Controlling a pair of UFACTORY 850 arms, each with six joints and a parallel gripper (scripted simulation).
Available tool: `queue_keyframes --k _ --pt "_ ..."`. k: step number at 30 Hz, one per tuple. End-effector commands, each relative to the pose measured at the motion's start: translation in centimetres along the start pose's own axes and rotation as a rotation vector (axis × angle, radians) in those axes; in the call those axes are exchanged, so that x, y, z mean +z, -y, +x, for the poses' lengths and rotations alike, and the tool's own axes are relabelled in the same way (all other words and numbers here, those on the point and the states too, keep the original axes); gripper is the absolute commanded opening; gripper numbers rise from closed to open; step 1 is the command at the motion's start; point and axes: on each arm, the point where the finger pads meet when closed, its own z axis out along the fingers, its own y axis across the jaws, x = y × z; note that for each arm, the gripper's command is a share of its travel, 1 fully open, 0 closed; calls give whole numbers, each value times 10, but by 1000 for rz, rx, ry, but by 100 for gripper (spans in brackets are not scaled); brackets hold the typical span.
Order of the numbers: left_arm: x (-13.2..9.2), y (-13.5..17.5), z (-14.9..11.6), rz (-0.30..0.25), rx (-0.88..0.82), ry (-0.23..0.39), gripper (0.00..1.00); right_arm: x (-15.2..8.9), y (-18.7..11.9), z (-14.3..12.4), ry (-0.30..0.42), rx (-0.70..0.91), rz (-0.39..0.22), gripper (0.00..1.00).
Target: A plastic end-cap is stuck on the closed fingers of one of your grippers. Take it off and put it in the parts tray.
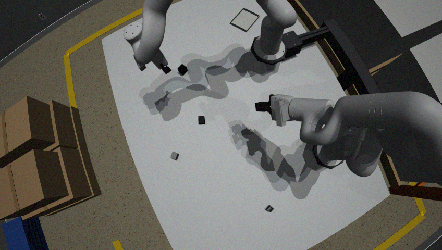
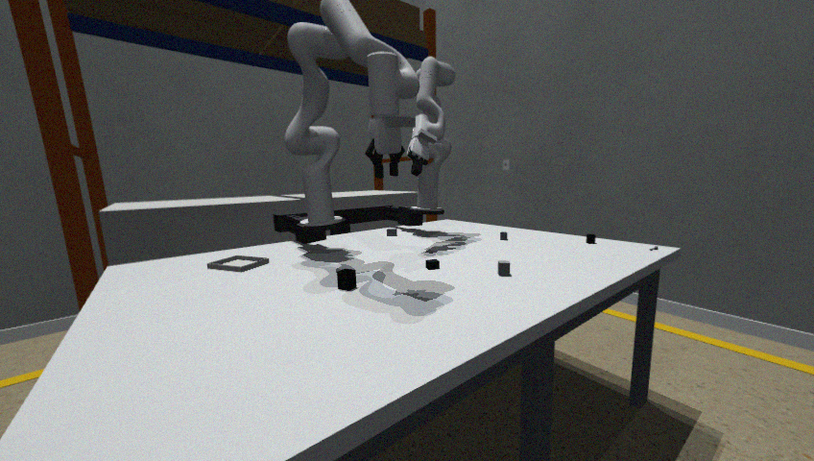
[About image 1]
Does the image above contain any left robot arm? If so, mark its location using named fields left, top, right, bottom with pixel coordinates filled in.
left=274, top=91, right=442, bottom=186

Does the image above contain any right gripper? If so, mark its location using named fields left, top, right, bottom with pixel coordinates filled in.
left=152, top=50, right=171, bottom=74

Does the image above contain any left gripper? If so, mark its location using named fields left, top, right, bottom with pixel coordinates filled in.
left=264, top=94, right=295, bottom=121

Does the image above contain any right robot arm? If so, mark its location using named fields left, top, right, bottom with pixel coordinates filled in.
left=124, top=0, right=297, bottom=71

